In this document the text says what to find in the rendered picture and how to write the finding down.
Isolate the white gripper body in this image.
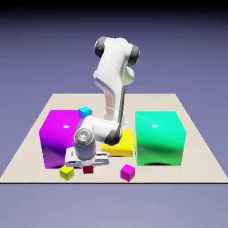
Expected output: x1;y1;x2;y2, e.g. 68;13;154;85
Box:
65;147;110;167

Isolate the small yellow cube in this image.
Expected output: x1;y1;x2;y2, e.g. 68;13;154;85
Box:
59;165;75;182

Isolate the large magenta box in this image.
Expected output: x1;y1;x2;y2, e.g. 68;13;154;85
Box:
38;110;84;169

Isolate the small cyan cube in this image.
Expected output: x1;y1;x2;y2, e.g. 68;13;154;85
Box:
77;106;93;119

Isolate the large yellow box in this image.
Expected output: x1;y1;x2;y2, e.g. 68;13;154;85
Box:
101;129;134;158

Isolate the large green box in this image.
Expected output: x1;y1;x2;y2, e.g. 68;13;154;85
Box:
134;110;187;167

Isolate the small magenta cube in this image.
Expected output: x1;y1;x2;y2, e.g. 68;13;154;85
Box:
120;164;136;183

